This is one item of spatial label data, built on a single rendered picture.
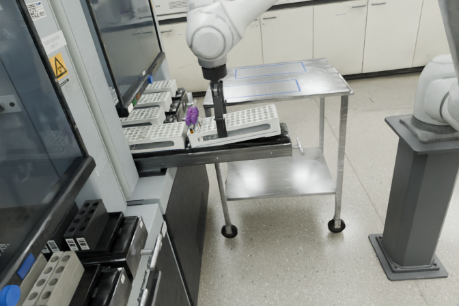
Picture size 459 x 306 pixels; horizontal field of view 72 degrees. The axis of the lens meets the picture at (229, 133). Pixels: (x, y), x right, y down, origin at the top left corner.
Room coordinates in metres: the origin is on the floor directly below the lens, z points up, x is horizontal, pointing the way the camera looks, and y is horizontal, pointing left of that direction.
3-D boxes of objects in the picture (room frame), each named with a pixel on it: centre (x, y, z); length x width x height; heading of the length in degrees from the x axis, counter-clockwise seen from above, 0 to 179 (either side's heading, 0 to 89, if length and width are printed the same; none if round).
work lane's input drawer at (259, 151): (0.94, 0.12, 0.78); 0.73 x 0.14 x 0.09; 85
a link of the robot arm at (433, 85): (0.95, -0.75, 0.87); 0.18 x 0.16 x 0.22; 0
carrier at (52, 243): (0.56, 0.41, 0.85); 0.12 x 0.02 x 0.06; 176
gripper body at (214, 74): (0.93, 0.02, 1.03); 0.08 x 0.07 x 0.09; 175
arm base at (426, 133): (0.98, -0.75, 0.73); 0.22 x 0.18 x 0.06; 175
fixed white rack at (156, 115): (1.11, 0.39, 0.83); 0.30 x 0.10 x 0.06; 85
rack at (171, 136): (0.95, 0.30, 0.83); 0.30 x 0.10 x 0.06; 85
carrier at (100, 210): (0.55, 0.34, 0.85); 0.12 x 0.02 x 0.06; 175
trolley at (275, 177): (1.40, -0.24, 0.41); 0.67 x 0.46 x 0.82; 83
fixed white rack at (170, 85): (1.42, 0.37, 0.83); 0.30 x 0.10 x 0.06; 85
